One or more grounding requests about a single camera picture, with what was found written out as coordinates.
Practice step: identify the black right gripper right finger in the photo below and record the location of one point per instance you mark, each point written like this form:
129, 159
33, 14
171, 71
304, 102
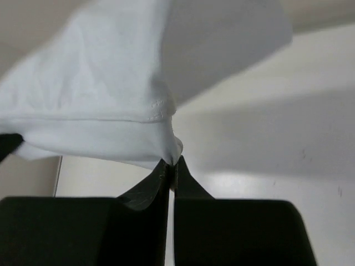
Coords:
211, 231

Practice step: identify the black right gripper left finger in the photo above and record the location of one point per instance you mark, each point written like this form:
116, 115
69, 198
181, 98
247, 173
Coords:
125, 230

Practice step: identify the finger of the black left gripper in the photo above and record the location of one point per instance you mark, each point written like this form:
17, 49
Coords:
9, 143

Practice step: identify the white fabric skirt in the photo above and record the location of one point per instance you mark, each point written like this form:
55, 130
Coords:
108, 84

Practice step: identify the aluminium table edge rail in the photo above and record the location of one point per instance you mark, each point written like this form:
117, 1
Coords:
57, 176

